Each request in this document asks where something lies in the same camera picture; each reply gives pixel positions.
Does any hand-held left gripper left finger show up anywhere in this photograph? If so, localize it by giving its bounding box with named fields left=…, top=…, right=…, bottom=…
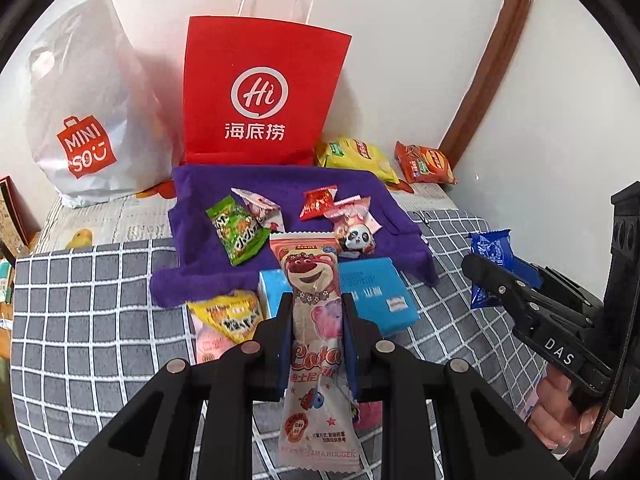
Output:
left=57, top=292, right=296, bottom=480

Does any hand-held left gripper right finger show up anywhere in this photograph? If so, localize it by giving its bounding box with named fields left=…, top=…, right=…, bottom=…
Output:
left=340, top=294, right=561, bottom=480

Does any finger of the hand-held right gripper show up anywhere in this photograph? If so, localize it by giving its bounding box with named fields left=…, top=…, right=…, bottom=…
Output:
left=461, top=254, right=532, bottom=328
left=512, top=256, right=601, bottom=321

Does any blue snack packet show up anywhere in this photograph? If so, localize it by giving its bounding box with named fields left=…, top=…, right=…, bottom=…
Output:
left=469, top=229, right=516, bottom=311

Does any long pink bear snack packet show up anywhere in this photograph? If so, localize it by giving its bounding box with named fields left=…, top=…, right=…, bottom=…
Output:
left=269, top=231, right=362, bottom=473

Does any panda candy packet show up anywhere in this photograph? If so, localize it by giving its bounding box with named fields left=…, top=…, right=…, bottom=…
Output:
left=335, top=220, right=379, bottom=260

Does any white snack packet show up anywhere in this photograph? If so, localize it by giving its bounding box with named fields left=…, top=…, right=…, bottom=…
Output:
left=230, top=187, right=286, bottom=233

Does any small red snack packet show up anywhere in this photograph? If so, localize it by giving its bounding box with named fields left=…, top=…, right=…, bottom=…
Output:
left=299, top=186, right=339, bottom=221

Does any person's right hand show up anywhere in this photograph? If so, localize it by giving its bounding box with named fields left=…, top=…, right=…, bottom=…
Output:
left=527, top=370, right=608, bottom=451

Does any pink cartoon snack packet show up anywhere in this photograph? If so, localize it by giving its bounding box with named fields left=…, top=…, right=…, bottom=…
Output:
left=357, top=402, right=386, bottom=433

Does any yellow snack packet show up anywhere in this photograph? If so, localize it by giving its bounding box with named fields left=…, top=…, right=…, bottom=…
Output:
left=186, top=290, right=264, bottom=346

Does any blue tissue pack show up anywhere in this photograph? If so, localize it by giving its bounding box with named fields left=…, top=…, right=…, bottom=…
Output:
left=257, top=256, right=420, bottom=338

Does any pink round-label snack packet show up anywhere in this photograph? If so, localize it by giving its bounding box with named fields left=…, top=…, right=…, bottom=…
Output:
left=192, top=317, right=241, bottom=366

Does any purple towel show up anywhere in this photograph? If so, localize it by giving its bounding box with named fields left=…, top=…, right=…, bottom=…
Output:
left=150, top=162, right=441, bottom=309

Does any green snack packet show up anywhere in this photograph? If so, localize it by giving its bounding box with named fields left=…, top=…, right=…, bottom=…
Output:
left=206, top=196, right=271, bottom=267

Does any orange snack packet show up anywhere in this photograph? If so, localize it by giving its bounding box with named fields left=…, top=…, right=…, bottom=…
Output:
left=395, top=140, right=457, bottom=186

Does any light pink snack packet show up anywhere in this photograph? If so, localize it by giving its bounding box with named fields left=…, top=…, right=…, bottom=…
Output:
left=324, top=195, right=375, bottom=226

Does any grey checked blanket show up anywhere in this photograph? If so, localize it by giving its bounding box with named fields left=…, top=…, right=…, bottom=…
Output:
left=10, top=215, right=551, bottom=480

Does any yellow chip bag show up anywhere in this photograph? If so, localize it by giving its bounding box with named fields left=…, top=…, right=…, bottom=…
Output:
left=314, top=137, right=401, bottom=184

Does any brown wooden trim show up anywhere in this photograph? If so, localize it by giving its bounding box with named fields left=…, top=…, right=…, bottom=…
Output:
left=440, top=0, right=541, bottom=161

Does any green and white carton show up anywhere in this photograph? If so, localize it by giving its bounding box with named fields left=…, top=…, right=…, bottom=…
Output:
left=0, top=257, right=15, bottom=306

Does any red paper bag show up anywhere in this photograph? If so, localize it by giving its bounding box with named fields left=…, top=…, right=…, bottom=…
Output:
left=181, top=0, right=352, bottom=167

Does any patterned cardboard box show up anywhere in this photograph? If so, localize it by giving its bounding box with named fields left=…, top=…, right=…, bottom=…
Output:
left=0, top=175, right=41, bottom=256

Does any white plastic shopping bag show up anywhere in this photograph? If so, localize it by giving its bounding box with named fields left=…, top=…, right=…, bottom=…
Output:
left=25, top=0, right=176, bottom=209

